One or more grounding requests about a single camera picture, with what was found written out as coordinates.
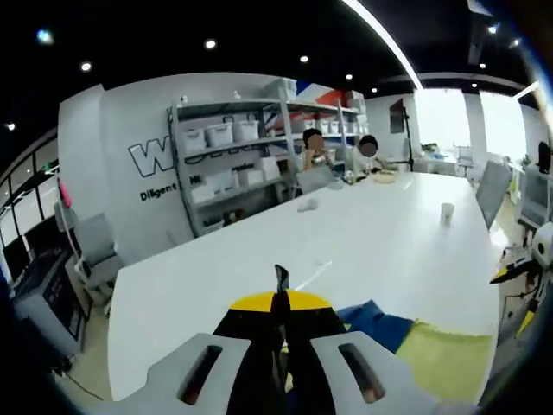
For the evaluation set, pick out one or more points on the dark equipment cabinet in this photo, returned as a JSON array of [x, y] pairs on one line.
[[54, 298]]

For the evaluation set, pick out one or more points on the black monitor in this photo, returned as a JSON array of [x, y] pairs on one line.
[[14, 257], [43, 235]]

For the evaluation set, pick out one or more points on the white linear ceiling light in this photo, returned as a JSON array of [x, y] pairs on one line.
[[384, 32]]

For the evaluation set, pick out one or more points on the row of white storage boxes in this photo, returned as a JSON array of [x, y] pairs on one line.
[[219, 134]]

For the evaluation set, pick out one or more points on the white crumpled cloth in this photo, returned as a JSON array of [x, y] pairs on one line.
[[307, 204]]

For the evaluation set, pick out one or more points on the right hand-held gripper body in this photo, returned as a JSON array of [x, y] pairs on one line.
[[545, 248]]

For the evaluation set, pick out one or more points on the grey metal shelving rack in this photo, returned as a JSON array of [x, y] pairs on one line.
[[224, 105]]

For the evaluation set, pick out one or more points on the beige flat item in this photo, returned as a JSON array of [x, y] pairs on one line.
[[385, 176]]

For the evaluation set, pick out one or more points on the white paper cup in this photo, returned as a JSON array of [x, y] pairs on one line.
[[447, 213]]

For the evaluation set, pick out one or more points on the grey office chair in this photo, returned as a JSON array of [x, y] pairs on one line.
[[493, 190], [98, 242]]

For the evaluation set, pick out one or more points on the black office chair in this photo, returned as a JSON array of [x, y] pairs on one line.
[[545, 157]]

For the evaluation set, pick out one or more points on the black panel on tripod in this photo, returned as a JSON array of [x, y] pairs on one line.
[[396, 114]]

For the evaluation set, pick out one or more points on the yellow blue grey garment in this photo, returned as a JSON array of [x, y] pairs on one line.
[[440, 359]]

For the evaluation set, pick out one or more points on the round ceiling lights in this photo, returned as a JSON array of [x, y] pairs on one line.
[[210, 43]]

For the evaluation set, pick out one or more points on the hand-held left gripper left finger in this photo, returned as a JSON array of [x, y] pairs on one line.
[[242, 322]]

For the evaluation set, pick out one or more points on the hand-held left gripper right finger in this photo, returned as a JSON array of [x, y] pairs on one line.
[[315, 322]]

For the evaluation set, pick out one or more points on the grey laptop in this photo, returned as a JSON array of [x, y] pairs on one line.
[[315, 180]]

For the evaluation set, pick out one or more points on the pink item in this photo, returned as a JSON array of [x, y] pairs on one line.
[[65, 194]]

